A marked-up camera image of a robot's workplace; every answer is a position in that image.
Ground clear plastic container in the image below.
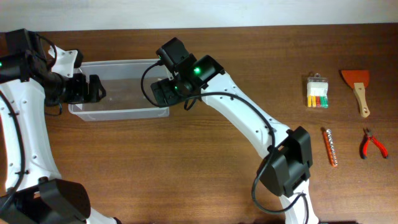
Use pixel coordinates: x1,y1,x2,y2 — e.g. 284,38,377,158
68,59,170,121

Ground clear case of coloured bits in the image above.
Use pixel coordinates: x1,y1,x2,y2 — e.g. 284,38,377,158
307,73,328,108

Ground orange socket rail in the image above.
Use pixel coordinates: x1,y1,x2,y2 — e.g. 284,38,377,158
322,128,338,167

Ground red scraper with wooden handle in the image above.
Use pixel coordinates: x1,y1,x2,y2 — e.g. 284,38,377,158
340,70,370,118

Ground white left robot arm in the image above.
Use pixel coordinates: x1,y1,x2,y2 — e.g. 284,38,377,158
1,29,118,224

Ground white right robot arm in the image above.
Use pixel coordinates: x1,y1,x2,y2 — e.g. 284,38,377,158
150,37,320,223

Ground red handled pliers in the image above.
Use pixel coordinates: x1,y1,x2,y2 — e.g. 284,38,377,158
359,128,389,160

